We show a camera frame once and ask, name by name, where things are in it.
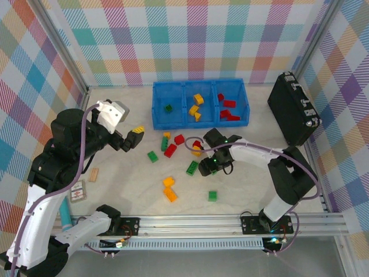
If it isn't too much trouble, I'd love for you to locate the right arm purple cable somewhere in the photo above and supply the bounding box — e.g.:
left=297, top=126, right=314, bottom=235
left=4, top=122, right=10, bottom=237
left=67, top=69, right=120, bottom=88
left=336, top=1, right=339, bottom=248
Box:
left=184, top=136, right=321, bottom=254

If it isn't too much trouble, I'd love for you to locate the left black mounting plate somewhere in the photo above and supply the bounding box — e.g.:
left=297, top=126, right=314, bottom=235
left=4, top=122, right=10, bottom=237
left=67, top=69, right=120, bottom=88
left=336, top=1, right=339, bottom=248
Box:
left=111, top=216, right=141, bottom=236

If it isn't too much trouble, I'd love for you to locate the slotted grey cable tray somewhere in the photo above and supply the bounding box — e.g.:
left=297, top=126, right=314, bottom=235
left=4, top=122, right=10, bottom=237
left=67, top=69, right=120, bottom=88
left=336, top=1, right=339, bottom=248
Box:
left=86, top=238, right=266, bottom=250

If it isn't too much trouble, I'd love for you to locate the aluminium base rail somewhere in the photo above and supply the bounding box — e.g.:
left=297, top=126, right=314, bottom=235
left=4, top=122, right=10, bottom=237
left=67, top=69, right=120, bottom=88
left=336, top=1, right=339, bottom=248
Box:
left=43, top=215, right=349, bottom=239

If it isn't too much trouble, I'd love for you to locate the black mounting plate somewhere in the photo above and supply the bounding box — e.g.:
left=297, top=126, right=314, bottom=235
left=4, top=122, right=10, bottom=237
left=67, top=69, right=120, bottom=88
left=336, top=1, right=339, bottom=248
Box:
left=111, top=216, right=141, bottom=236
left=240, top=213, right=295, bottom=235

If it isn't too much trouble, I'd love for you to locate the aluminium frame corner post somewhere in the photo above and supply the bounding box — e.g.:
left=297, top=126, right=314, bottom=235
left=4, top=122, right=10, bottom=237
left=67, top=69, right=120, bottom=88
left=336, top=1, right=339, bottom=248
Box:
left=293, top=0, right=344, bottom=84
left=27, top=0, right=91, bottom=95

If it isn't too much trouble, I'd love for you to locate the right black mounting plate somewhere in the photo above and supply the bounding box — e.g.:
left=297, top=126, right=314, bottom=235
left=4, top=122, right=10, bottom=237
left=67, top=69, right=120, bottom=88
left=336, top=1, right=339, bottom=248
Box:
left=240, top=213, right=295, bottom=235

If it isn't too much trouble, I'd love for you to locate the teal marker pen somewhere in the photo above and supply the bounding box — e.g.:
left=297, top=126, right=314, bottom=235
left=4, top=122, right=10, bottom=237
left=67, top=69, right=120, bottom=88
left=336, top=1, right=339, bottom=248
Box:
left=59, top=199, right=73, bottom=231

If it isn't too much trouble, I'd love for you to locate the blue three-compartment plastic bin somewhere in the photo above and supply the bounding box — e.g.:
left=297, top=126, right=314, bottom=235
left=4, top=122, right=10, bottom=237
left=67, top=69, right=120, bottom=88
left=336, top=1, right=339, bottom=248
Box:
left=151, top=78, right=250, bottom=131

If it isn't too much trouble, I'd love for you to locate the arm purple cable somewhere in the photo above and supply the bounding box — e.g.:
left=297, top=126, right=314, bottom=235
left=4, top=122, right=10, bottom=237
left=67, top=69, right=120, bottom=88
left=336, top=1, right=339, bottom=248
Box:
left=8, top=103, right=101, bottom=275
left=184, top=136, right=321, bottom=254

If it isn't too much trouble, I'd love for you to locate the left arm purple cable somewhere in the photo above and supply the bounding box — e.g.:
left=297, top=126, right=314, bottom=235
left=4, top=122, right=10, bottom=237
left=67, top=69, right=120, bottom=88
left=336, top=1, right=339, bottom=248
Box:
left=8, top=103, right=101, bottom=275

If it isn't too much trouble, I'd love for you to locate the playing card box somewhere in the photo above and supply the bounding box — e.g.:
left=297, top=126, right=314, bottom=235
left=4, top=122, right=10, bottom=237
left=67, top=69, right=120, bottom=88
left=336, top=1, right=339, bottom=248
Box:
left=70, top=179, right=87, bottom=204

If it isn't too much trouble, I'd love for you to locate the black hard carrying case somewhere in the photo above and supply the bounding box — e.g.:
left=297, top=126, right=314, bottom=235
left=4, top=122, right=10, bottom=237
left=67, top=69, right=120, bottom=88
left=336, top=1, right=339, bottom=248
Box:
left=267, top=71, right=323, bottom=148

